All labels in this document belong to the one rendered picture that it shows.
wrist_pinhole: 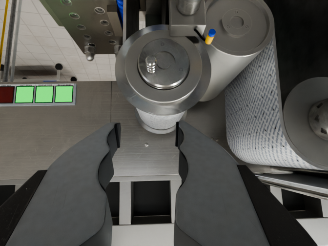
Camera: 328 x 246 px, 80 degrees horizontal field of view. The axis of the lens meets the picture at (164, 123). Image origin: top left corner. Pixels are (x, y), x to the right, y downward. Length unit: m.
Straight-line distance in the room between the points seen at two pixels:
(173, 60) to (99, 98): 0.40
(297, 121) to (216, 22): 0.20
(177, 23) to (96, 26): 0.36
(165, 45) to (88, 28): 0.37
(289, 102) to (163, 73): 0.20
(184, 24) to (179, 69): 0.06
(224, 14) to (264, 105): 0.16
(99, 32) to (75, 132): 0.30
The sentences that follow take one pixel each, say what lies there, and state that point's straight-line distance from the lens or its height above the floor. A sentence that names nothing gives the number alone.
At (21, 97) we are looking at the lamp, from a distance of 0.76.
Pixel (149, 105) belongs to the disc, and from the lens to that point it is 0.29.
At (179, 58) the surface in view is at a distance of 0.30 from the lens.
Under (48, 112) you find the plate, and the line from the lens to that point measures 0.71.
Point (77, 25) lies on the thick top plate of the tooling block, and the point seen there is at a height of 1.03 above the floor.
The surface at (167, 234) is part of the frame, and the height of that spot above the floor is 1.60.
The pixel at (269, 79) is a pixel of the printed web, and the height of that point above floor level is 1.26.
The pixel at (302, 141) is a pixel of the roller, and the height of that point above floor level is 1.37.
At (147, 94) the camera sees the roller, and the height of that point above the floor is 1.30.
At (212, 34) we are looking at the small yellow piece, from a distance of 0.28.
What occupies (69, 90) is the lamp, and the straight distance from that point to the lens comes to 0.69.
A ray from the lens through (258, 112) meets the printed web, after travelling 0.40.
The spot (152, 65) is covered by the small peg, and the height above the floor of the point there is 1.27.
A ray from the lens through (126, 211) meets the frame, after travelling 0.64.
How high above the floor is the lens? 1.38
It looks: 9 degrees down
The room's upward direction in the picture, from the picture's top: 179 degrees clockwise
